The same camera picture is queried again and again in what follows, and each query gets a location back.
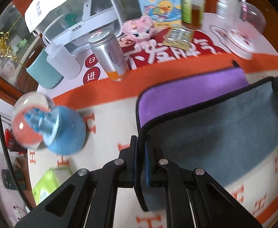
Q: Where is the purple and grey towel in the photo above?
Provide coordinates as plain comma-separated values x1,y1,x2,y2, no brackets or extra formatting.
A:
135,66,278,211

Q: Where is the green tissue pack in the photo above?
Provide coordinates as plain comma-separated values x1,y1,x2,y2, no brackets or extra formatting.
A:
32,167,72,205

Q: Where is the pink dome music box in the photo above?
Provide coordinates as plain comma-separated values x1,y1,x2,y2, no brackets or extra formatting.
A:
226,0,266,60

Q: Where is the orange cream H-pattern blanket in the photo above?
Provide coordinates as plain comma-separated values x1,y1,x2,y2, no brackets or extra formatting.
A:
28,53,278,227

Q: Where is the blue castle snow globe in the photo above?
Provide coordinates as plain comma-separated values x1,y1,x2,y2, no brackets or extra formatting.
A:
11,92,86,155

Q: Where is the small white pill bottle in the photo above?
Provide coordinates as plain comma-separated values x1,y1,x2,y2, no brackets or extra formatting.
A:
216,0,228,20

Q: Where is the gold pill blister pack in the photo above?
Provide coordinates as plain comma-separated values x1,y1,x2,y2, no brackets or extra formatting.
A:
162,27,194,51

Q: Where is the glass bottle amber liquid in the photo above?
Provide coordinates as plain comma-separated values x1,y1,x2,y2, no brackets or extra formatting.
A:
181,0,205,30

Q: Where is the teal cylindrical humidifier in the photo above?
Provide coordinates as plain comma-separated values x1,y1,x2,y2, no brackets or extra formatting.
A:
25,45,63,89

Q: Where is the red white printed mat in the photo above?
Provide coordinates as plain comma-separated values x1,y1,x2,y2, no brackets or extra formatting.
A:
82,26,228,86

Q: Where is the blue duck picture box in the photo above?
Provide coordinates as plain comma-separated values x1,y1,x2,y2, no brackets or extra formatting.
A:
138,0,182,27

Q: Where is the white squeeze bottle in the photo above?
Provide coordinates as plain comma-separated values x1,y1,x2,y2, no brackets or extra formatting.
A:
45,43,81,80

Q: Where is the pink brick bear figure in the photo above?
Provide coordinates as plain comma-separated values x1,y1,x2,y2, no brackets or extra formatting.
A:
122,15,155,42

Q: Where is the silver orange aluminium can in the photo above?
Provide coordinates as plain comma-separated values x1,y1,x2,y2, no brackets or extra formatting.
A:
88,28,129,81

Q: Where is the wooden glass sliding door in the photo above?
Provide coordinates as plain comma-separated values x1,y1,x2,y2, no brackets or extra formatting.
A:
0,0,43,105

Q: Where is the white countertop appliance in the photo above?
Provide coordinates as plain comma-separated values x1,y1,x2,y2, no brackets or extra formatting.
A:
32,0,142,58

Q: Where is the black cable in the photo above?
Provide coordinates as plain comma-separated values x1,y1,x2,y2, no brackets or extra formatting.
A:
0,89,34,211

